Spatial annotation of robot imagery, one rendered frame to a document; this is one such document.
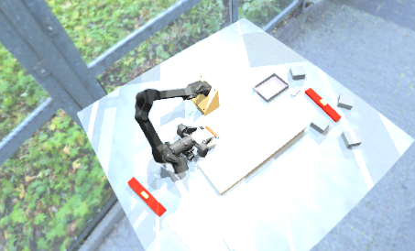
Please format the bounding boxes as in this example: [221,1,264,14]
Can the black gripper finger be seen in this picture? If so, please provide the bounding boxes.
[202,137,212,146]
[185,125,198,135]

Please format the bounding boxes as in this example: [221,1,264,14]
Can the red long flat bar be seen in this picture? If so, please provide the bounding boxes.
[127,177,167,216]
[305,88,341,122]

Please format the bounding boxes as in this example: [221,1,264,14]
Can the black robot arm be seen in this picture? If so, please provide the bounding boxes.
[135,80,212,175]

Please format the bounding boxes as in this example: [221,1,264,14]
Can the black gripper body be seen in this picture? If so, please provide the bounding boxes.
[177,124,209,158]

